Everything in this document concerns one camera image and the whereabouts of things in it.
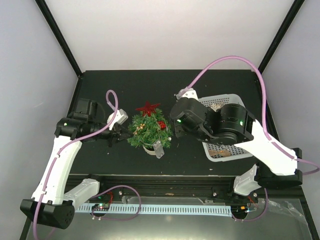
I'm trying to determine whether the red gift box ornament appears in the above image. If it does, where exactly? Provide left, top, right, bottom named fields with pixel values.
left=157, top=121, right=168, bottom=131

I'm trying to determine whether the small green christmas tree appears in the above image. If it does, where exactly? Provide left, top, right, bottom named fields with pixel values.
left=127, top=108, right=173, bottom=159

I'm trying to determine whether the red star ornament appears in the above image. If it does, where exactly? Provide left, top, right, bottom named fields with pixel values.
left=135, top=101, right=161, bottom=117

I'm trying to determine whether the white plastic basket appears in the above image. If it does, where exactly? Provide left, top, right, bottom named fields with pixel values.
left=198, top=94, right=252, bottom=162

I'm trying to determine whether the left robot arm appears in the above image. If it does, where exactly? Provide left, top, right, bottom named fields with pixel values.
left=20, top=99, right=131, bottom=230

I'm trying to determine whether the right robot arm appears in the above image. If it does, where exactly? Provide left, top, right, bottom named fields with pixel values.
left=170, top=97, right=303, bottom=202

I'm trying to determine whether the white snowflake ornament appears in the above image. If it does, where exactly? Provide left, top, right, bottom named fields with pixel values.
left=210, top=102, right=224, bottom=112

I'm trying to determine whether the burlap bow ornament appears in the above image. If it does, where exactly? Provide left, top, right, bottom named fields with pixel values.
left=208, top=149, right=231, bottom=158

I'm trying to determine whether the left circuit board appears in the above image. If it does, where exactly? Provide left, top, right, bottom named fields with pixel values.
left=91, top=203, right=110, bottom=211

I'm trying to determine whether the circuit board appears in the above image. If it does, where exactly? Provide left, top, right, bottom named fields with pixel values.
left=231, top=205, right=258, bottom=214
left=91, top=203, right=110, bottom=211

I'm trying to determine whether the right circuit board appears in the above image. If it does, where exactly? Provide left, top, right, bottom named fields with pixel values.
left=231, top=205, right=258, bottom=214

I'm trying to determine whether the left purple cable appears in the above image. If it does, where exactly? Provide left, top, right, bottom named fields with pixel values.
left=32, top=89, right=142, bottom=240

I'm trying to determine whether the purple cable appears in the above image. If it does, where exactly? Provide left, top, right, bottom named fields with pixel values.
left=32, top=89, right=142, bottom=240
left=179, top=55, right=320, bottom=223

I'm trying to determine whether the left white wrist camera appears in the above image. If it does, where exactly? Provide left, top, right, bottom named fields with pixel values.
left=107, top=109, right=129, bottom=128

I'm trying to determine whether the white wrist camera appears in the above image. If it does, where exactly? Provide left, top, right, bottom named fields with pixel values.
left=174, top=87, right=199, bottom=101
left=107, top=109, right=129, bottom=128

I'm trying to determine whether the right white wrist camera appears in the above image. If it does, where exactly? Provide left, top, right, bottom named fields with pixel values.
left=174, top=87, right=199, bottom=101

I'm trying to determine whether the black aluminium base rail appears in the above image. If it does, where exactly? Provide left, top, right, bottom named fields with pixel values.
left=67, top=174, right=305, bottom=203

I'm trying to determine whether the white slotted cable duct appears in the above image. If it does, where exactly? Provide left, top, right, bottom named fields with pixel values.
left=75, top=202, right=232, bottom=217

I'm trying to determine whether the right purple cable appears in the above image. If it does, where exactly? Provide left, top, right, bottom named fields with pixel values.
left=179, top=55, right=320, bottom=223

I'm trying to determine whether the left black frame post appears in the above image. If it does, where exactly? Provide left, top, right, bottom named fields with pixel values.
left=35, top=0, right=83, bottom=77

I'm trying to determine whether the black frame post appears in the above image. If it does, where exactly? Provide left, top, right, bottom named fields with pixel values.
left=258, top=0, right=305, bottom=73
left=35, top=0, right=83, bottom=77

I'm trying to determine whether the right black frame post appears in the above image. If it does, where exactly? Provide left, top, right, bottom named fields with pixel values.
left=258, top=0, right=305, bottom=73

